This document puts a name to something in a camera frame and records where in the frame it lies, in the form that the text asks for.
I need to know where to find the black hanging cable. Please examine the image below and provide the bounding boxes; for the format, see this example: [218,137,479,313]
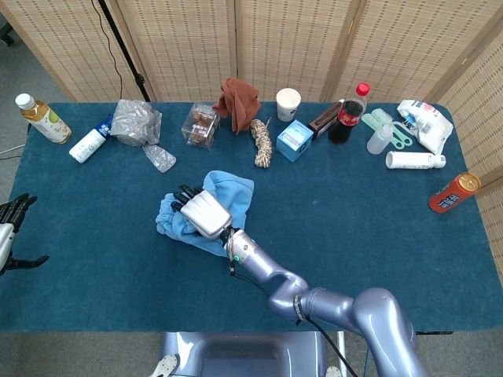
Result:
[90,0,125,101]

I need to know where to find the white plastic bag of items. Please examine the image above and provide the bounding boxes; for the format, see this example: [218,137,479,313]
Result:
[395,98,454,155]

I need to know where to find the orange drink can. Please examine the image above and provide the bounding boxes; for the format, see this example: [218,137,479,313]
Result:
[428,172,482,214]

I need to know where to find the white tube with grey cap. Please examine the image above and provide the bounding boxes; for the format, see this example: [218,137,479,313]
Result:
[385,150,447,170]

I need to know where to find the light blue fleece pants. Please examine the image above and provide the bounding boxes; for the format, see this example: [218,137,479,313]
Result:
[155,170,256,259]

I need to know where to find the light green brush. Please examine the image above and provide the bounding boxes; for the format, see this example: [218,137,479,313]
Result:
[361,108,390,133]

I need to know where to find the braided rope bundle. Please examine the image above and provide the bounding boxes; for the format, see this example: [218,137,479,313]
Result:
[250,117,274,170]

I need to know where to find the crumpled clear plastic wrap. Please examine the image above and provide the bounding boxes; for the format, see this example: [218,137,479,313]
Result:
[141,143,177,174]

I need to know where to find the dark brown box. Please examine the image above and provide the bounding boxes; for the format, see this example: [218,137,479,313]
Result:
[308,101,343,141]

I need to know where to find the cola bottle with red cap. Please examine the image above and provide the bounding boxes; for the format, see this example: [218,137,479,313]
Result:
[328,81,372,145]

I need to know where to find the brown towel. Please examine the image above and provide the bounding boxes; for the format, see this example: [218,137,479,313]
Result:
[211,77,261,136]

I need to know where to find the silver plastic bag roll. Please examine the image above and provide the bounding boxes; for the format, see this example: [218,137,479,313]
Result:
[109,99,163,148]

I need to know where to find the clear box with brown blocks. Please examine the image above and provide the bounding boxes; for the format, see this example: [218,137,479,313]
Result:
[181,102,221,152]

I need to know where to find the black chair base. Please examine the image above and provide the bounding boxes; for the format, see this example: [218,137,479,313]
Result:
[0,21,16,47]

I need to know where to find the dark blue table cloth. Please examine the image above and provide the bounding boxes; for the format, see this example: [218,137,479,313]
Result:
[0,101,490,334]

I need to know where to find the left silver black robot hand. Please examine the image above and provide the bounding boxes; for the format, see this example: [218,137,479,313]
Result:
[0,192,50,276]

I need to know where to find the clear squeeze bottle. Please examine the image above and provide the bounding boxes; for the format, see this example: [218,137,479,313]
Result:
[366,121,395,156]

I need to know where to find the green tea bottle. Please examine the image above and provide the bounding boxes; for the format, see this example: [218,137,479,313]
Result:
[14,93,73,145]

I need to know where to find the blue-grey robot torso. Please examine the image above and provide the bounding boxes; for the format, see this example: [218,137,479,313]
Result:
[159,331,327,377]

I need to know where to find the white tube with blue cap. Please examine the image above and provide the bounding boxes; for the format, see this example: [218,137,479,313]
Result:
[68,113,115,164]

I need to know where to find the white paper cup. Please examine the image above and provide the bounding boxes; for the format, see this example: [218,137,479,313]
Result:
[275,87,302,122]

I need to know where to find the light blue cardboard box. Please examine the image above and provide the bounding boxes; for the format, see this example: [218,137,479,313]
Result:
[275,119,314,163]

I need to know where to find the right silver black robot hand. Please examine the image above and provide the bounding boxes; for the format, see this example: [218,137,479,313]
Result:
[171,183,233,240]

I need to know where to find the black tripod stand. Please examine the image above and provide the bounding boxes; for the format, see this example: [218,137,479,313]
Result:
[96,0,152,103]

